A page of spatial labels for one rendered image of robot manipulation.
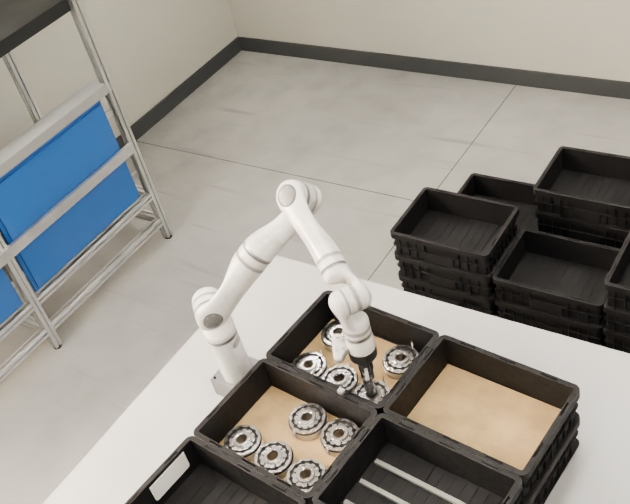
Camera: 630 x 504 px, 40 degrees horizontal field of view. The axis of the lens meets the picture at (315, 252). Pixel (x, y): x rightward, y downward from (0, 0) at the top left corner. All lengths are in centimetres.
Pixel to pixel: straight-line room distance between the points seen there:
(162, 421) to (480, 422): 97
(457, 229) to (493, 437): 128
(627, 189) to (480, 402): 144
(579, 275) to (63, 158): 223
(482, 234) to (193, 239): 172
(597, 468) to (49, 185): 258
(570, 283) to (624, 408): 89
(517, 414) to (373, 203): 226
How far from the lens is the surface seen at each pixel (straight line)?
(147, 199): 434
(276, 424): 237
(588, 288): 324
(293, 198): 218
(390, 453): 224
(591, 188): 350
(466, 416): 229
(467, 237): 331
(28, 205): 386
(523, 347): 261
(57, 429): 384
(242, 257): 228
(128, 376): 388
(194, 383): 273
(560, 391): 224
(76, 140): 398
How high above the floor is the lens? 263
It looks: 39 degrees down
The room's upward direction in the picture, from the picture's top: 15 degrees counter-clockwise
